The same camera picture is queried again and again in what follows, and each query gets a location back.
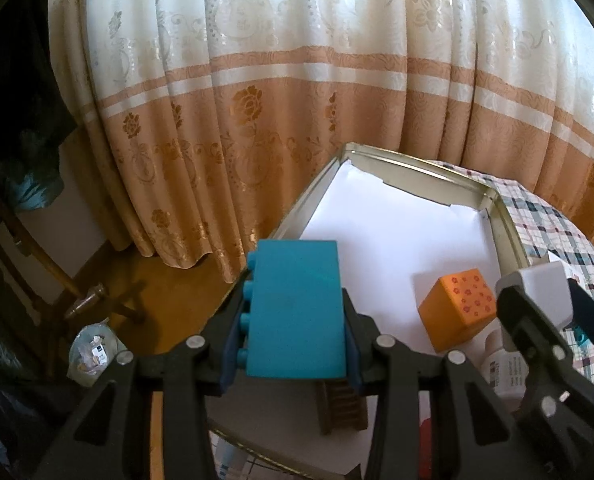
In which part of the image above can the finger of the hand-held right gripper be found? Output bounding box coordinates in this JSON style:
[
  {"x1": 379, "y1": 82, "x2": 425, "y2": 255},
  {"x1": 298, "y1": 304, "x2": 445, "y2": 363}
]
[
  {"x1": 567, "y1": 276, "x2": 594, "y2": 348},
  {"x1": 496, "y1": 284, "x2": 594, "y2": 480}
]

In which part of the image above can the wooden chair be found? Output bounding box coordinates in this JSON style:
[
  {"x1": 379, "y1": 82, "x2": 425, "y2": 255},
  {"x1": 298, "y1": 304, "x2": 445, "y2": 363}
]
[{"x1": 0, "y1": 175, "x2": 148, "y2": 381}]

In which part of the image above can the white charger plug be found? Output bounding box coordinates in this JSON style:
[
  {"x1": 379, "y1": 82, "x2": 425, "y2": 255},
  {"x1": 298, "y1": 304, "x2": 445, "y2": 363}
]
[{"x1": 494, "y1": 260, "x2": 575, "y2": 331}]

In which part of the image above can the dark hanging clothing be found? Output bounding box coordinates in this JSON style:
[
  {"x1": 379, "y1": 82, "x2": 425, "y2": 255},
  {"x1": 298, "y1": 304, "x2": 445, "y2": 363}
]
[{"x1": 0, "y1": 0, "x2": 98, "y2": 201}]

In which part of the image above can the teal toy block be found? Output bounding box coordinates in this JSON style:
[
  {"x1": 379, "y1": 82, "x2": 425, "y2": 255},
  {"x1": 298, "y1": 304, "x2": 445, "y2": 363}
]
[{"x1": 245, "y1": 239, "x2": 349, "y2": 378}]

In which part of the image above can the gold metal tin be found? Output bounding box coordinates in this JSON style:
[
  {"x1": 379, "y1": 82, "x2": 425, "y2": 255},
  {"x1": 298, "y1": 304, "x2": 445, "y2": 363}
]
[{"x1": 204, "y1": 141, "x2": 533, "y2": 478}]

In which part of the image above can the plaid tablecloth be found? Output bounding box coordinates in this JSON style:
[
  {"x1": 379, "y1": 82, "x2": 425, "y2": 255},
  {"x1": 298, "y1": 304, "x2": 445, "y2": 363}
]
[{"x1": 212, "y1": 160, "x2": 594, "y2": 480}]

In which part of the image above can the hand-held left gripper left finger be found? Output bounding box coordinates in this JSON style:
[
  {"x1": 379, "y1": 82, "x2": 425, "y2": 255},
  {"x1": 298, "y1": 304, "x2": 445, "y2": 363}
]
[{"x1": 32, "y1": 267, "x2": 256, "y2": 480}]

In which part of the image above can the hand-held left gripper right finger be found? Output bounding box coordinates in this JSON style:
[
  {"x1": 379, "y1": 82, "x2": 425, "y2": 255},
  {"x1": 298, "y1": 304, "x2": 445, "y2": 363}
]
[{"x1": 341, "y1": 287, "x2": 528, "y2": 480}]

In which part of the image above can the cream and orange floral curtain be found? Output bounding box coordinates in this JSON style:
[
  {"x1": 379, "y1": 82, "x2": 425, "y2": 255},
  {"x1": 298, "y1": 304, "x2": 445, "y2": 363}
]
[{"x1": 47, "y1": 0, "x2": 594, "y2": 286}]

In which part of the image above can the teal cloth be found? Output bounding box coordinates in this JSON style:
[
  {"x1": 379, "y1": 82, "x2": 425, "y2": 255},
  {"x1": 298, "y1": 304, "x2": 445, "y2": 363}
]
[{"x1": 7, "y1": 170, "x2": 62, "y2": 211}]

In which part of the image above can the orange cube box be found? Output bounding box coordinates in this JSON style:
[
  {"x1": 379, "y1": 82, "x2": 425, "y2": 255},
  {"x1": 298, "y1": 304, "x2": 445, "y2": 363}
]
[{"x1": 417, "y1": 268, "x2": 498, "y2": 353}]

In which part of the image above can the brown comb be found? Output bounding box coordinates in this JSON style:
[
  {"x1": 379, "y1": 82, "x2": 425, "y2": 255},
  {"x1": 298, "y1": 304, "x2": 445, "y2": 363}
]
[{"x1": 316, "y1": 377, "x2": 369, "y2": 435}]

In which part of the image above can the clear plastic bag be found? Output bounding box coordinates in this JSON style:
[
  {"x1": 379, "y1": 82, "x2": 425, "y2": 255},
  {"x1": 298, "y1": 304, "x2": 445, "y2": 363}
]
[{"x1": 68, "y1": 324, "x2": 130, "y2": 386}]

